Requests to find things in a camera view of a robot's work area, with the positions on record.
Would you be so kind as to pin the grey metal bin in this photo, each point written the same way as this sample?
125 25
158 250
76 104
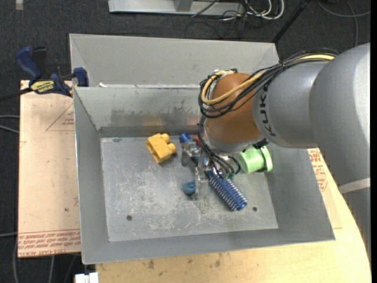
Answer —
153 187

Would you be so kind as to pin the small red piece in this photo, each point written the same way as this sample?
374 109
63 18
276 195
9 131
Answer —
197 141

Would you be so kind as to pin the brown cardboard board red print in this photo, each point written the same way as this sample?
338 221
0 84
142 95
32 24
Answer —
47 172

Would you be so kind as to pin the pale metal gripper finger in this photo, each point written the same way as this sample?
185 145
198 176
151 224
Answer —
196 184
205 186

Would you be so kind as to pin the black cylinder on white bracket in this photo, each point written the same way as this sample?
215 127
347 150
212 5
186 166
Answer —
261 144

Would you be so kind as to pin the small blue curved piece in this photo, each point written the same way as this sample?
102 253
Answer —
188 188

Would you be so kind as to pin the yellow toy block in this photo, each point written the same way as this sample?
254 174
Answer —
160 147

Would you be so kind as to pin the small blue cap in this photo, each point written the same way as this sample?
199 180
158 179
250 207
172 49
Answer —
185 137

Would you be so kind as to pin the light green plastic spool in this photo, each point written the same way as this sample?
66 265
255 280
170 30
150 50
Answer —
254 159

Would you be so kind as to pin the blue coil spring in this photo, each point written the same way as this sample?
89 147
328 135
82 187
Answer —
228 192

